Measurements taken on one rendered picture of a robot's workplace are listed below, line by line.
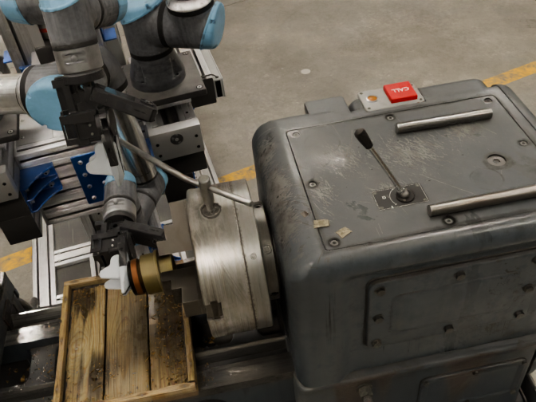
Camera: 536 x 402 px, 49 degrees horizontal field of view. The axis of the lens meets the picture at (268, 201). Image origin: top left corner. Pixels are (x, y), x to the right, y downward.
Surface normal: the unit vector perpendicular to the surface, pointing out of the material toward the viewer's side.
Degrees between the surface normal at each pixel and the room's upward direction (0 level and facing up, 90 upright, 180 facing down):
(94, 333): 0
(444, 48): 0
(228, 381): 0
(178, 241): 49
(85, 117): 69
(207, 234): 23
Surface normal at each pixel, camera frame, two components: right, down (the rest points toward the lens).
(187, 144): 0.29, 0.64
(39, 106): -0.10, 0.69
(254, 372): -0.08, -0.72
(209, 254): 0.04, -0.18
